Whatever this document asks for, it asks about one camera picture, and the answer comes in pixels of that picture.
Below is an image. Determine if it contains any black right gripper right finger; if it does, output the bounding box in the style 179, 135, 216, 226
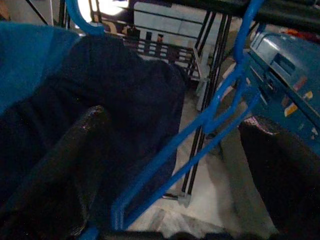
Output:
238, 116, 320, 236

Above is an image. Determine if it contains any navy blue garment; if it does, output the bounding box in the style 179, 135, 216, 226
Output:
0, 34, 188, 226

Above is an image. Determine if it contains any blue plastic hanger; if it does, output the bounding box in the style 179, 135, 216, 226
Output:
109, 0, 266, 230
65, 0, 106, 36

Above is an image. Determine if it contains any blue hard suitcase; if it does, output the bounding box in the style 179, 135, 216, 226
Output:
243, 31, 320, 153

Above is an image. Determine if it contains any bright blue t-shirt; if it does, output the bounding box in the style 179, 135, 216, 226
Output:
0, 21, 81, 116

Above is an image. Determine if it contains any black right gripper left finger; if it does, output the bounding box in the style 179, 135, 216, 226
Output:
0, 104, 111, 240

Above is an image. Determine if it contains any black metal drying rack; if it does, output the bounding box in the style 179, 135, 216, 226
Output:
24, 0, 320, 208

